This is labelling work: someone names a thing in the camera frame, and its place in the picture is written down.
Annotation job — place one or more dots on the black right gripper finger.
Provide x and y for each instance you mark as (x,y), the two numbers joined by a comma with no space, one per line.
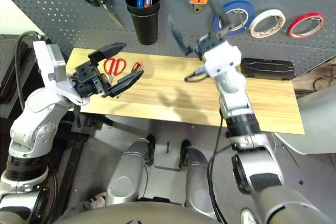
(178,36)
(221,16)

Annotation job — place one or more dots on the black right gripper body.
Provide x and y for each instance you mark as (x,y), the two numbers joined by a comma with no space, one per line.
(208,43)

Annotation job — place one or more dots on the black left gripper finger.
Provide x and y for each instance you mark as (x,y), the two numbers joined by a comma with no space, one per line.
(107,51)
(123,85)

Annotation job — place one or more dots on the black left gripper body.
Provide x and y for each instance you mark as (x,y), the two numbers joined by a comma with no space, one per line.
(86,78)

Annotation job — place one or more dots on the orange black screwdriver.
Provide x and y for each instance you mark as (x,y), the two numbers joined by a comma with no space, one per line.
(137,66)

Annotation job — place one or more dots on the white tape roll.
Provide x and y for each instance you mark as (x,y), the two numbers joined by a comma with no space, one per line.
(254,31)

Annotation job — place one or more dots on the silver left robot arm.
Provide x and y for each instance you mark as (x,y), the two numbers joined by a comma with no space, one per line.
(34,119)

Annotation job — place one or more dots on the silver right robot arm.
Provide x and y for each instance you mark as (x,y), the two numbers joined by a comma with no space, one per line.
(236,103)

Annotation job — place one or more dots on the grey metal pegboard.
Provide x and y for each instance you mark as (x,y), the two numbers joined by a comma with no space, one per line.
(78,11)

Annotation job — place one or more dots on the silver peg hook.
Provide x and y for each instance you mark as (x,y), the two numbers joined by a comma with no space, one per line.
(240,15)
(321,24)
(278,22)

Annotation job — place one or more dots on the blue tape roll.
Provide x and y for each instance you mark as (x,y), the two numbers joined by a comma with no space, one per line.
(242,3)

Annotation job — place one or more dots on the black plastic cup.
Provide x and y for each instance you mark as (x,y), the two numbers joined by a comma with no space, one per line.
(145,27)

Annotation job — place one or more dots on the black flat tool case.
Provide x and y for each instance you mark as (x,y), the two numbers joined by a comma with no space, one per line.
(270,69)

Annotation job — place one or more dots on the red tape roll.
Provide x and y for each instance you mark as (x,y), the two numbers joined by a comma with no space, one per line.
(291,30)

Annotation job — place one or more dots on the black left robot foot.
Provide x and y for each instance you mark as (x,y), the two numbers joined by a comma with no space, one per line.
(150,150)

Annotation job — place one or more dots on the black robot foot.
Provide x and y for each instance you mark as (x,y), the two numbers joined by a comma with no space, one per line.
(150,150)
(185,154)

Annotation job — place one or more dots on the large black hard case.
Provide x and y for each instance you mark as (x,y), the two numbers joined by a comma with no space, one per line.
(8,58)

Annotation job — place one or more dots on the silver left robot leg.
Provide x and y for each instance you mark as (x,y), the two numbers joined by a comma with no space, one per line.
(126,176)

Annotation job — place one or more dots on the silver robot leg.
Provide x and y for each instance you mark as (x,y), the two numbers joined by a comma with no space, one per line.
(200,182)
(126,176)

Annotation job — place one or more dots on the black right robot foot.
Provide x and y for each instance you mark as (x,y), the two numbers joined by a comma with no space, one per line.
(185,154)

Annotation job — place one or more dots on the black white sneaker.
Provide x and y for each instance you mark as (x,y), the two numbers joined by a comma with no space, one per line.
(95,200)

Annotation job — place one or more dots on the silver right robot leg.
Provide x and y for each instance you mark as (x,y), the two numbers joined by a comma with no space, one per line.
(200,182)

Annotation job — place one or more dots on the grey robot torso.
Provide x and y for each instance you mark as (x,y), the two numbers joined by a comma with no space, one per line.
(131,216)

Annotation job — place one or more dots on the light grey curved panel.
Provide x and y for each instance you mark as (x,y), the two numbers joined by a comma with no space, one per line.
(315,124)

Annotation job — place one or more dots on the white bystander shoe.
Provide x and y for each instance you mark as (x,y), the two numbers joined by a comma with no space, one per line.
(249,216)

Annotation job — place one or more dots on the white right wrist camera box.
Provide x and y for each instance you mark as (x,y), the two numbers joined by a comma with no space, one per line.
(223,58)

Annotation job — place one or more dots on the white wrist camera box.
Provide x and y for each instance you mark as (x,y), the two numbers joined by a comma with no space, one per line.
(223,58)
(43,56)

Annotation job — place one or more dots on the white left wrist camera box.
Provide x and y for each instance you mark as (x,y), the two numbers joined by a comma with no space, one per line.
(43,56)

